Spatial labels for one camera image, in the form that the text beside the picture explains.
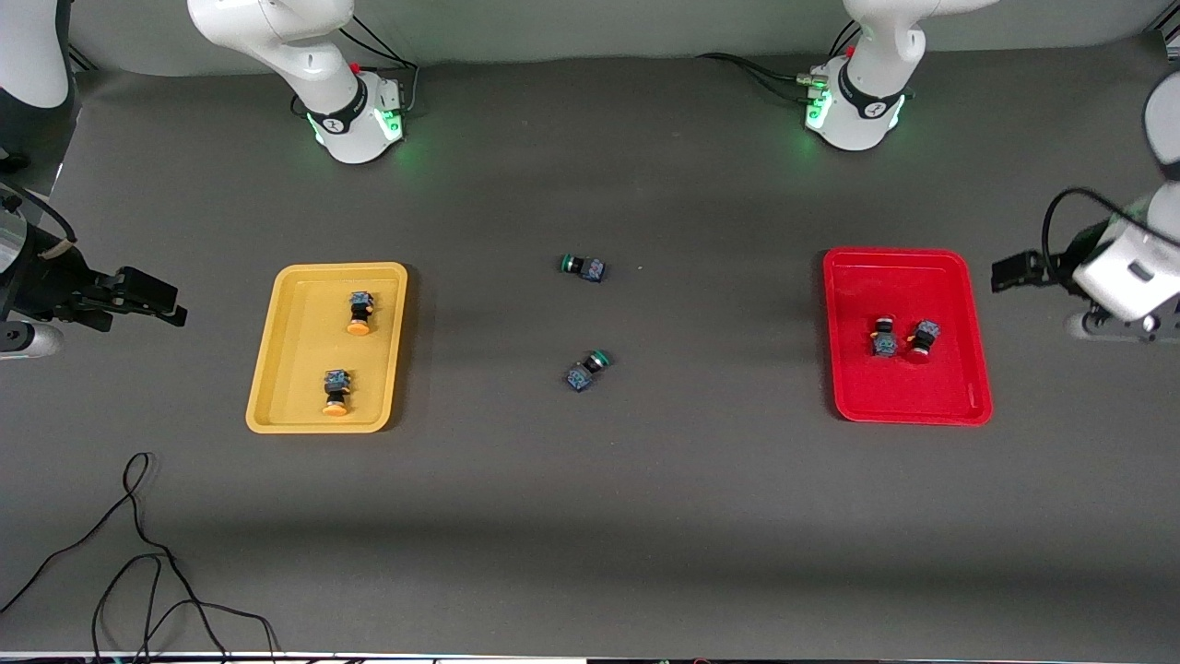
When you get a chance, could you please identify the black right arm base cables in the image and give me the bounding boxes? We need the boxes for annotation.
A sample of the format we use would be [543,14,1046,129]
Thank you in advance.
[290,18,420,121]

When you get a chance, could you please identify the thin black loose cable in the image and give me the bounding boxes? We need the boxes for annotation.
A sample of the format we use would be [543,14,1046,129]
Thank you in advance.
[0,452,277,663]

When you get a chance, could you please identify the dark grey table mat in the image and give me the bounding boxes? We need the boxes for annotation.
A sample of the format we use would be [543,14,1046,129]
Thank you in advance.
[0,37,1180,658]

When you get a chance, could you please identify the black left arm base cables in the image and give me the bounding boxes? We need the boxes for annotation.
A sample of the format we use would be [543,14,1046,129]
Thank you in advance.
[696,18,863,102]

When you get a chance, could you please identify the black arm base cables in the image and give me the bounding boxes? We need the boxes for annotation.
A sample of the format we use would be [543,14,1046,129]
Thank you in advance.
[696,18,863,102]
[290,18,420,121]

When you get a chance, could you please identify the red plastic tray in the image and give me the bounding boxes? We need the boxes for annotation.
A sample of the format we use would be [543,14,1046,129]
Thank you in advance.
[822,247,995,427]

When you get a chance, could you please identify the yellow plastic tray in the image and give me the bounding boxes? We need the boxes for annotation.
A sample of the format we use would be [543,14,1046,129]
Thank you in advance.
[245,262,409,434]

